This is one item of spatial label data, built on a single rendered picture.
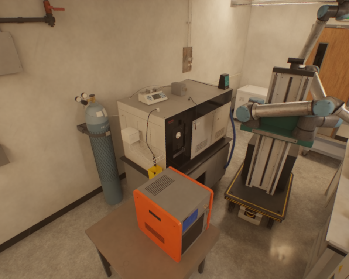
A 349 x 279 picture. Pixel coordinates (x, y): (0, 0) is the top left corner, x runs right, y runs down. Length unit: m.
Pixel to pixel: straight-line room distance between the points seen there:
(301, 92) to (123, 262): 2.02
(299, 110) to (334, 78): 3.44
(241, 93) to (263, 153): 2.66
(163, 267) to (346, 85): 4.64
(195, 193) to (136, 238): 0.61
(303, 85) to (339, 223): 1.15
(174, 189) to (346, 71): 4.36
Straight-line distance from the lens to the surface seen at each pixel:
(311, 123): 2.04
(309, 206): 3.33
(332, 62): 5.11
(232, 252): 2.51
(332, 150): 4.50
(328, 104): 1.68
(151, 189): 1.41
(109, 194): 2.78
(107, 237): 1.75
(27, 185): 2.64
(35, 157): 2.51
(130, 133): 1.85
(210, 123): 2.31
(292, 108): 1.75
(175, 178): 1.49
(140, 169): 2.23
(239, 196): 2.60
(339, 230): 1.86
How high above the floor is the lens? 2.12
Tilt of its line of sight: 30 degrees down
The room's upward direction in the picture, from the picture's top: straight up
